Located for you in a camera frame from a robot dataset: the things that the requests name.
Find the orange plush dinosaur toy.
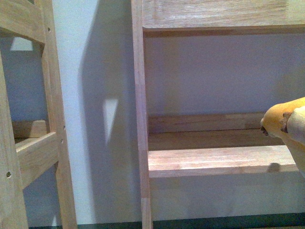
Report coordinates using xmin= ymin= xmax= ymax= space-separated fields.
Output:
xmin=260 ymin=97 xmax=305 ymax=176

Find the wooden shelf unit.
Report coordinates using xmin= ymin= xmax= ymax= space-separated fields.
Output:
xmin=0 ymin=0 xmax=77 ymax=229
xmin=131 ymin=0 xmax=305 ymax=229

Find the wooden shelf unit left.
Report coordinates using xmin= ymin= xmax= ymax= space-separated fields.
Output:
xmin=0 ymin=0 xmax=77 ymax=229

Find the wooden shelf unit right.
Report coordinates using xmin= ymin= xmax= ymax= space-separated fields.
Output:
xmin=131 ymin=0 xmax=305 ymax=229

